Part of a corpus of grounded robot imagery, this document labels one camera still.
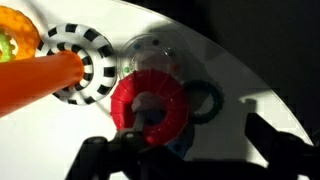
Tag blue ring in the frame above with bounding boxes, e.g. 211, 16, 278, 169
165, 123, 196, 159

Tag orange yellow green ring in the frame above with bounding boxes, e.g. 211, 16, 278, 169
0, 5, 42, 64

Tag thin teal ring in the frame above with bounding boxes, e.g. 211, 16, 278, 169
183, 79, 224, 126

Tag white round table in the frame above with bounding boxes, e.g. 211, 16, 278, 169
0, 0, 308, 180

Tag black white striped base ring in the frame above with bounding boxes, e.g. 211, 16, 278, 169
35, 22, 119, 106

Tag orange rod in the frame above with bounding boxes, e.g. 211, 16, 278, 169
0, 51, 84, 117

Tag red ring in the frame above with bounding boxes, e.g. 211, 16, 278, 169
110, 68, 190, 147

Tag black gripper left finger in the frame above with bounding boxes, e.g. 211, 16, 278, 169
65, 111, 174, 180

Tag clear ring with beads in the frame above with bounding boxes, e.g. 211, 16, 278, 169
119, 33, 185, 84

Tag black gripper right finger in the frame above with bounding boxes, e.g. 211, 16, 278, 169
245, 113, 320, 180

